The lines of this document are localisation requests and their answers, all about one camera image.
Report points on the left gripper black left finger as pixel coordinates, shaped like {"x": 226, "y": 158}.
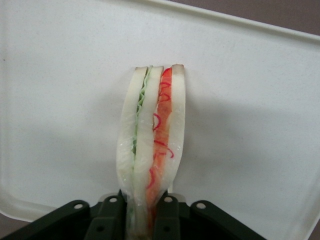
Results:
{"x": 75, "y": 222}

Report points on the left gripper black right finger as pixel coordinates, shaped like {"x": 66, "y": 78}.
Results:
{"x": 200, "y": 222}

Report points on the triangular sandwich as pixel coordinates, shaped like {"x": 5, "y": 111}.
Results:
{"x": 145, "y": 125}

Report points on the cream rectangular tray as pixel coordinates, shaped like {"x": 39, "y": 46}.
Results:
{"x": 62, "y": 100}

